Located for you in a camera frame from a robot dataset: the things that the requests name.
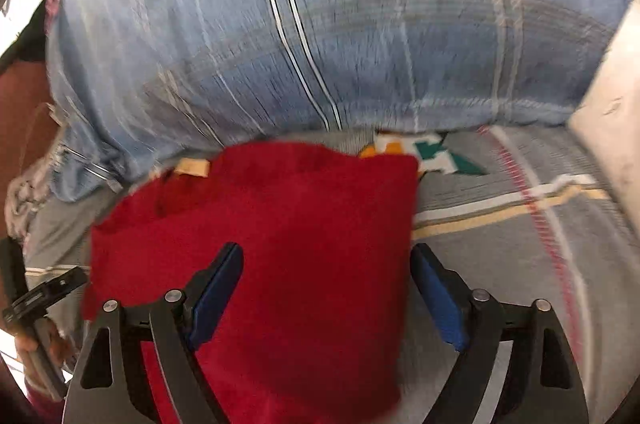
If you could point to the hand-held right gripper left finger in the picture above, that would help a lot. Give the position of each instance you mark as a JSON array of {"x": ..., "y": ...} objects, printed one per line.
[{"x": 215, "y": 304}]

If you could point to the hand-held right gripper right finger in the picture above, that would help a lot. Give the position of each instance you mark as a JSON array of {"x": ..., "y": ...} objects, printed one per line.
[{"x": 440, "y": 299}]

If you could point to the red fleece garment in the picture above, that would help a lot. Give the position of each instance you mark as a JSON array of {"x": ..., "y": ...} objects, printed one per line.
[{"x": 300, "y": 229}]

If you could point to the person's left hand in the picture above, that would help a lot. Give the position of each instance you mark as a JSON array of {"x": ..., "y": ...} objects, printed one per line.
[{"x": 61, "y": 344}]

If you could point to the grey striped bed sheet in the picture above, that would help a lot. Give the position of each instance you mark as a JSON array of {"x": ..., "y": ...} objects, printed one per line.
[{"x": 500, "y": 254}]

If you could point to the grey floral cloth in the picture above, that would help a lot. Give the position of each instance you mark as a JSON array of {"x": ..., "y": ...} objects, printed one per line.
[{"x": 27, "y": 204}]

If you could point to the person's magenta clothing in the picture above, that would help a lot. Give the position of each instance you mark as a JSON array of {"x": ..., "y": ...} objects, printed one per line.
[{"x": 45, "y": 406}]

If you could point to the white orange green patterned cloth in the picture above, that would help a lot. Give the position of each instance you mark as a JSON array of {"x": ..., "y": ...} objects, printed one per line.
[{"x": 430, "y": 154}]

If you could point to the reddish brown furniture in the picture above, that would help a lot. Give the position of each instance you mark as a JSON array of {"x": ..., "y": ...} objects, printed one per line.
[{"x": 25, "y": 119}]

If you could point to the black cloth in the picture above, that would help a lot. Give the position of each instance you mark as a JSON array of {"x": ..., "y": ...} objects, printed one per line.
[{"x": 27, "y": 39}]

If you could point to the blue plaid quilt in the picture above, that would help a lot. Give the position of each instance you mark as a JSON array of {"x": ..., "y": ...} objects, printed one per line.
[{"x": 350, "y": 29}]

